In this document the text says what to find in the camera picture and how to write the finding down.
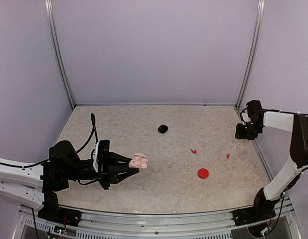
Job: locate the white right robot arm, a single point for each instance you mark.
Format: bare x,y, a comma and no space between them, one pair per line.
254,120

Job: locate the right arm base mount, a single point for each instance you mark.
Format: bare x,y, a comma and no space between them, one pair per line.
252,214

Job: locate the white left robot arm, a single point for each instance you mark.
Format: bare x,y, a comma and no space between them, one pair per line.
63,165

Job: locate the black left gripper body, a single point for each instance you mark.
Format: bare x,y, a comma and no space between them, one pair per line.
103,178

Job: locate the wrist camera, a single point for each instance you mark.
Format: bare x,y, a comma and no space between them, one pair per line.
101,156
244,116

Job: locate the aluminium frame post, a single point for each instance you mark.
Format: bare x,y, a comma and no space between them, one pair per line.
57,51
252,53

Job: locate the red round object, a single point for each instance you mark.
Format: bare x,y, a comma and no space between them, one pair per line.
203,173

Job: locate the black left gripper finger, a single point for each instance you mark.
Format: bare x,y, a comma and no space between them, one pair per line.
118,176
119,158

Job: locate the front aluminium rail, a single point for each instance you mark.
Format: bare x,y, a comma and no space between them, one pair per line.
105,225

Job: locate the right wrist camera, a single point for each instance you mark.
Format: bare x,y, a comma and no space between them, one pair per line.
244,116

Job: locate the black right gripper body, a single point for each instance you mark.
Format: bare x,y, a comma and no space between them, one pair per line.
249,132

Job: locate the pink round lid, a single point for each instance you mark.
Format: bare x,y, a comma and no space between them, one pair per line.
139,161

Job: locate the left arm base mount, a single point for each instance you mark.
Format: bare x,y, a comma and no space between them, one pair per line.
67,217

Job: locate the left aluminium frame post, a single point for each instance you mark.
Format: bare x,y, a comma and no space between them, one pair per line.
57,51

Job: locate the right aluminium frame post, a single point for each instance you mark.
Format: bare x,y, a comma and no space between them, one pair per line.
252,53

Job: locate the black earbud charging case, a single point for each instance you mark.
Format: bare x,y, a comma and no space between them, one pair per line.
162,128

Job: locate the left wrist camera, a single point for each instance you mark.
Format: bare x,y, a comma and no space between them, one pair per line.
101,156

